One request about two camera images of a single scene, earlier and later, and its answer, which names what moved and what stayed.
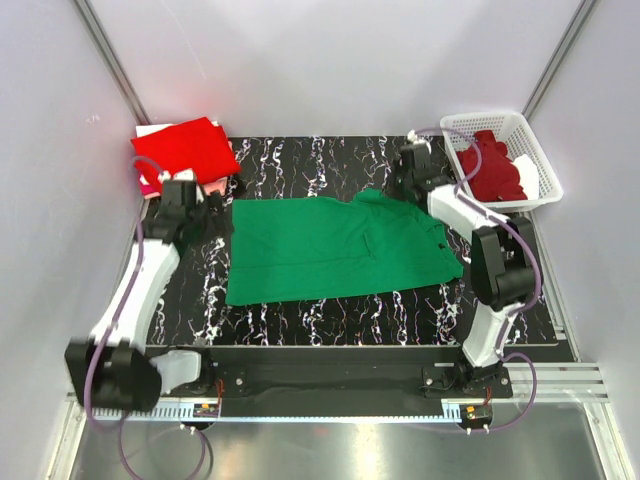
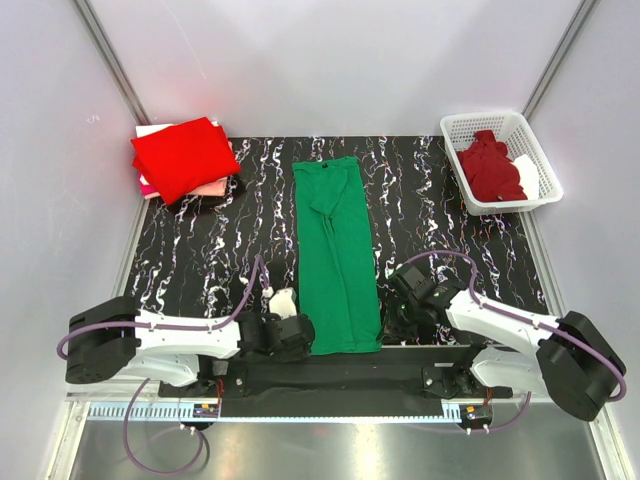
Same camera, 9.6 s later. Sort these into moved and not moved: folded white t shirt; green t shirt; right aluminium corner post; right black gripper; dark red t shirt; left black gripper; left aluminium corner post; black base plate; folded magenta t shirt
Moved: left black gripper; green t shirt; right black gripper
Not moved: folded magenta t shirt; right aluminium corner post; black base plate; left aluminium corner post; dark red t shirt; folded white t shirt
